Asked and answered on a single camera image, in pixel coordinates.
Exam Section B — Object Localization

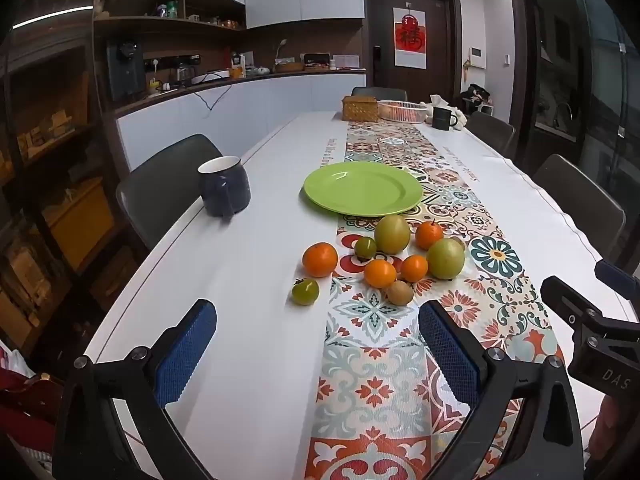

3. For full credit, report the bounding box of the white plastic basket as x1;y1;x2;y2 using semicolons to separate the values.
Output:
377;101;430;124

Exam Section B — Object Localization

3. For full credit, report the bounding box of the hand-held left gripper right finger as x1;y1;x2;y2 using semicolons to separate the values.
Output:
418;300;585;480

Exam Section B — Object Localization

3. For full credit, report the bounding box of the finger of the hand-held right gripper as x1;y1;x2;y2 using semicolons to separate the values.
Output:
540;275;640;361
594;259;640;306

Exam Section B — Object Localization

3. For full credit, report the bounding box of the red wall calendar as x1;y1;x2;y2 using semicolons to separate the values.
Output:
393;6;430;68

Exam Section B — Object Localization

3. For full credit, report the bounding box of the white counter cabinet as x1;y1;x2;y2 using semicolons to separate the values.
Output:
116;74;368;171

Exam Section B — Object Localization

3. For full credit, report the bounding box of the pile of tangerines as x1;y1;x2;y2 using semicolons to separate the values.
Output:
385;103;423;120

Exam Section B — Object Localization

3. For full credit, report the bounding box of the small orange tangerine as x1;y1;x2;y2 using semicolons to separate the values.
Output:
400;255;429;283

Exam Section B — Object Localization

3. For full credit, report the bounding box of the wooden wall shelf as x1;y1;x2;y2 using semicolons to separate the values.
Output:
92;0;247;36

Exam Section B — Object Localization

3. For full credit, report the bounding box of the brownish green pear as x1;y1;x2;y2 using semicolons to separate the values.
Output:
374;214;412;255

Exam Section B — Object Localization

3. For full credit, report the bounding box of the glass display cabinet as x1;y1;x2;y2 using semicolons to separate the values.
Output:
0;10;131;361

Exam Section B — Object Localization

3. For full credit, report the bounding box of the person's right hand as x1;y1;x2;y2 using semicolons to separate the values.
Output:
587;395;623;466

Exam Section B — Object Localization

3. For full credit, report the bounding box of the large green tomato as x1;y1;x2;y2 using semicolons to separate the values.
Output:
292;278;320;306

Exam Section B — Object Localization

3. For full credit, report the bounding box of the grey chair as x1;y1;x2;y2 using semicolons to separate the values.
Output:
465;111;516;158
351;87;408;102
532;154;627;261
116;134;224;251

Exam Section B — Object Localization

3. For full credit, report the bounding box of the green plate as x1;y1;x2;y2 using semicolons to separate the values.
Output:
303;161;424;217

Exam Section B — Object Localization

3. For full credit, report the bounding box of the brown kiwi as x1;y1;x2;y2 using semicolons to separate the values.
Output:
386;280;415;306

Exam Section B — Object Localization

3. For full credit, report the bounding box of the stemmed orange tangerine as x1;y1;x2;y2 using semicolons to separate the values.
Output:
415;220;445;251

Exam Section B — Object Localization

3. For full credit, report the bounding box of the red bag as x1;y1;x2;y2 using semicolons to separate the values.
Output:
0;350;61;441

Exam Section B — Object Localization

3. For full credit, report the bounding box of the black power cable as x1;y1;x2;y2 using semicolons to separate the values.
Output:
192;82;233;118

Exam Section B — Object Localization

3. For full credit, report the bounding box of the glass sliding door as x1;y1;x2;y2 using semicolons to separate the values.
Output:
510;0;640;281

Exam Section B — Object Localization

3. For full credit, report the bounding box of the black coffee machine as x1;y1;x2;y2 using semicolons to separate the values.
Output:
106;39;147;102

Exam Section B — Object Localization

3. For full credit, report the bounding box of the large orange tangerine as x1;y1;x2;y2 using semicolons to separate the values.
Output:
302;242;339;279

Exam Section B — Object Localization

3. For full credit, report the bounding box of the dark wooden door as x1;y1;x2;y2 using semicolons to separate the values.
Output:
362;0;461;106

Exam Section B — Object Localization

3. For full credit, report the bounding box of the black mug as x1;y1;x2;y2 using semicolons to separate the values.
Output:
432;106;458;132

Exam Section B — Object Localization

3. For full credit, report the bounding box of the navy blue mug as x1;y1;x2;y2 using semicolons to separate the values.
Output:
197;156;251;220

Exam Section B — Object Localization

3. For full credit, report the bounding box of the black bag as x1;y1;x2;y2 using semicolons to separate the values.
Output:
460;85;493;108

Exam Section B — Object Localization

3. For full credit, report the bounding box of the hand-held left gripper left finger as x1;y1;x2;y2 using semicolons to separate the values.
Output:
52;299;218;480

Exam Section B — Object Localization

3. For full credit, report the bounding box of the green apple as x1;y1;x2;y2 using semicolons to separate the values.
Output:
426;238;466;280

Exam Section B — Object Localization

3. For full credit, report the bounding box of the metal faucet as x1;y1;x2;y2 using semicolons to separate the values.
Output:
552;101;573;133

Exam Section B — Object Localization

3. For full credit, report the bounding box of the white cloth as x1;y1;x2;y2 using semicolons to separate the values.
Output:
420;95;468;131

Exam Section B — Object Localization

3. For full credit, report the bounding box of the wicker basket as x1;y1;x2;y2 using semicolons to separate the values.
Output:
342;96;379;122

